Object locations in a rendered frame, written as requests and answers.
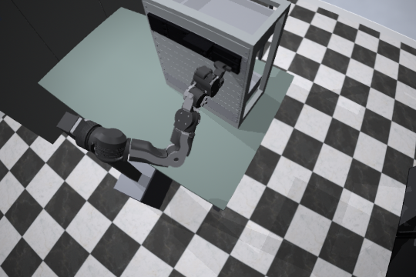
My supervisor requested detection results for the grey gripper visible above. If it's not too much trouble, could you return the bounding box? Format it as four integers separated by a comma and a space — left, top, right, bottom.
191, 61, 232, 98

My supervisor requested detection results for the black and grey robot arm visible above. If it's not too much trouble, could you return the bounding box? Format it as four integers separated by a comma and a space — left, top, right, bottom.
70, 85, 208, 168

